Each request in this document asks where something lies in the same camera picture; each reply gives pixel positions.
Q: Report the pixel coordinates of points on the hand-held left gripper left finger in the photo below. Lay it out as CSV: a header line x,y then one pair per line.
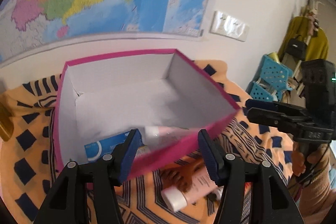
x,y
130,153

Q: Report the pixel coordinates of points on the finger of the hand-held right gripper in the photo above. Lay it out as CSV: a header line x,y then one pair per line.
x,y
262,103
265,117

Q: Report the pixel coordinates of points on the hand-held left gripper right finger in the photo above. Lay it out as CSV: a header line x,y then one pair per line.
x,y
210,158

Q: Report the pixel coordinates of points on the blue white medicine box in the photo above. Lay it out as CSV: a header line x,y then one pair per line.
x,y
105,148

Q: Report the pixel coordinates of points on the pink tube with white cap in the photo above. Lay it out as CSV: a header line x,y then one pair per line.
x,y
162,136
183,193

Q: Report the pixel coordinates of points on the pink cardboard box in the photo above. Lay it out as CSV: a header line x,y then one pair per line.
x,y
118,98

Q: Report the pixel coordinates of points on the person's right forearm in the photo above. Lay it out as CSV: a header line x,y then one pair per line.
x,y
319,195

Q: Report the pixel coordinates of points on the person's right hand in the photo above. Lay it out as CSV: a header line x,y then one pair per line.
x,y
297,161

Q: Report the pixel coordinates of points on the blue perforated plastic basket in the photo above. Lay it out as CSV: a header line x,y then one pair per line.
x,y
263,92
275,73

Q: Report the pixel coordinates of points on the orange patterned cloth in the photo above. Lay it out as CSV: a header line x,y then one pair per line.
x,y
262,150

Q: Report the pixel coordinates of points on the yellow garment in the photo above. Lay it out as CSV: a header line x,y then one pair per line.
x,y
319,48

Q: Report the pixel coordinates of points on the black handbag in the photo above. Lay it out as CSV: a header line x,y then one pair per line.
x,y
295,49

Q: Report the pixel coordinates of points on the coat rack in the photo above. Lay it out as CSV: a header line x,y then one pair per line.
x,y
312,14

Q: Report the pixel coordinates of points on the white wall socket panel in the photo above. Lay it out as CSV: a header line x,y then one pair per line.
x,y
229,27

